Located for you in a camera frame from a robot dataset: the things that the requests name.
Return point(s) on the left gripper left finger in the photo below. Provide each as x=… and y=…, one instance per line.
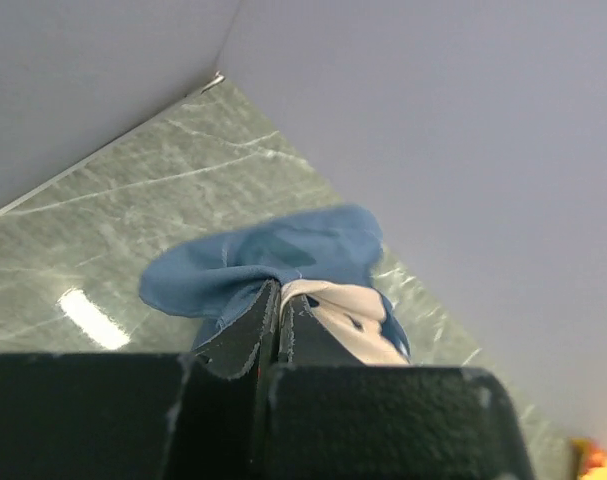
x=189, y=415

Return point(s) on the blue cartoon print pillowcase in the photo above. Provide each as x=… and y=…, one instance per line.
x=325, y=255

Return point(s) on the yellow car print pillow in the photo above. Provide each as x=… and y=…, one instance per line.
x=590, y=460

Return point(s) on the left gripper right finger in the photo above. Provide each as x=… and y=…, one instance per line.
x=329, y=417

